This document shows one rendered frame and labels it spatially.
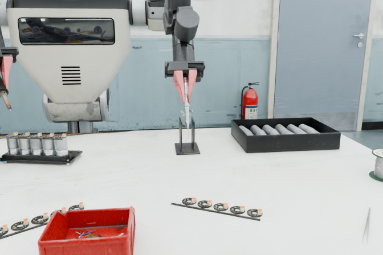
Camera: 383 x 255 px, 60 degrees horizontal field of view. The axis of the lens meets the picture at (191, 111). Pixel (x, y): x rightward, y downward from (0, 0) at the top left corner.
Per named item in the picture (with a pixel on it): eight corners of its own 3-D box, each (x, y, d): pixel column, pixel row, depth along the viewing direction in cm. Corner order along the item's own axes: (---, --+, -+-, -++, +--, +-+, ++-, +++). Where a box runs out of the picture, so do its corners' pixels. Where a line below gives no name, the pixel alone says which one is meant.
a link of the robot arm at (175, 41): (191, 37, 93) (170, 36, 93) (195, 21, 87) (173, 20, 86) (192, 58, 91) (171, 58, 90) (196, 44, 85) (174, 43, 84)
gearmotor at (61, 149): (60, 156, 76) (57, 134, 74) (70, 156, 75) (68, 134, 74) (54, 159, 73) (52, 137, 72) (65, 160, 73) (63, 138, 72)
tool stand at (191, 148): (197, 161, 86) (194, 120, 90) (202, 151, 77) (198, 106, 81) (175, 161, 86) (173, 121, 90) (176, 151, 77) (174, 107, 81)
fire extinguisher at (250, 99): (240, 133, 351) (241, 81, 338) (254, 132, 352) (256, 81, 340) (244, 137, 336) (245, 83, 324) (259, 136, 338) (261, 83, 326)
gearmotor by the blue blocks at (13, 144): (12, 154, 77) (9, 132, 75) (23, 154, 76) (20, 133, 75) (5, 158, 74) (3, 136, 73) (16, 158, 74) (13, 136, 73)
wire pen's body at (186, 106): (190, 123, 81) (188, 83, 85) (191, 120, 80) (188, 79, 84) (183, 123, 81) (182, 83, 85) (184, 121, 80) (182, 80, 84)
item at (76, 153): (0, 164, 74) (-1, 159, 74) (19, 152, 81) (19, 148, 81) (69, 166, 73) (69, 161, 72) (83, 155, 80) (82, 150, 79)
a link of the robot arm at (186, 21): (192, 16, 95) (162, 18, 93) (199, -13, 85) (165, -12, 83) (200, 52, 91) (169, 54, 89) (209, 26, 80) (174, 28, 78)
